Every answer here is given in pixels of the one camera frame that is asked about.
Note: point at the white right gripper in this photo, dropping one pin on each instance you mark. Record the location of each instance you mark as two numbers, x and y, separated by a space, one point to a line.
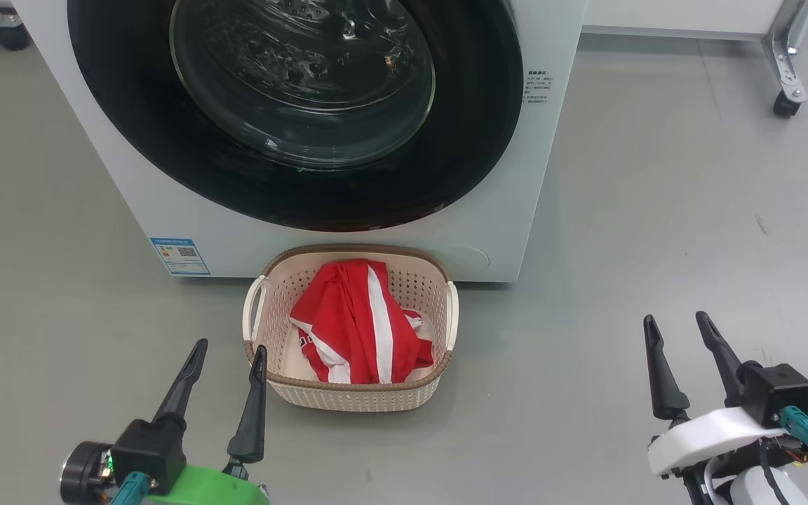
705 435

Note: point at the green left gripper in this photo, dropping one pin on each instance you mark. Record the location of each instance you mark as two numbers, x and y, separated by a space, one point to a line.
214 487

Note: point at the red and white garment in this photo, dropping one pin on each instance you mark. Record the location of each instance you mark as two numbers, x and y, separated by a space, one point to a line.
341 322

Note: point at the round washing machine door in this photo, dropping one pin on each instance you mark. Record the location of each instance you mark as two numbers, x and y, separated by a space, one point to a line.
306 91

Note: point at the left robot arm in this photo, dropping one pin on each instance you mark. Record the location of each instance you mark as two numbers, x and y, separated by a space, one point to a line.
81 473

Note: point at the cream perforated laundry basket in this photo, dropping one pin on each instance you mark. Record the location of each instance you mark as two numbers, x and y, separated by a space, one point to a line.
418 280

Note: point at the white front-load washing machine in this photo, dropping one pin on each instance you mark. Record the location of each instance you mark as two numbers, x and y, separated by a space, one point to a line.
95 154

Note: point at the blue energy label sticker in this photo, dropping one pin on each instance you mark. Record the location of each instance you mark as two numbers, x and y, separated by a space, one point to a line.
179 256

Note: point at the black caster wheel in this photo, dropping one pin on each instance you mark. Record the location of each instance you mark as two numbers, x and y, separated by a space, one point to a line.
13 37
786 105

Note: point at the small text sticker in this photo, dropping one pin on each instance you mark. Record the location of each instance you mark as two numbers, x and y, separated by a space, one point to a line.
539 87

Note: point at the white partition panel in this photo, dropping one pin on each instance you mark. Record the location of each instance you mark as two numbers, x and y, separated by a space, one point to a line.
677 14

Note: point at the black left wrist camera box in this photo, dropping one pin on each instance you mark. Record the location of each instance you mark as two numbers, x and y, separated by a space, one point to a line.
148 456

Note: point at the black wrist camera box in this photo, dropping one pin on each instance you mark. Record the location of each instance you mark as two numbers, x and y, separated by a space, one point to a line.
779 393
148 456

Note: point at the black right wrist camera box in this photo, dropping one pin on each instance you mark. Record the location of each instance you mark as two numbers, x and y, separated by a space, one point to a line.
779 393

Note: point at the teal left camera connector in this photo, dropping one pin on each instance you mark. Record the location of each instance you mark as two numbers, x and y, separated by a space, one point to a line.
130 489

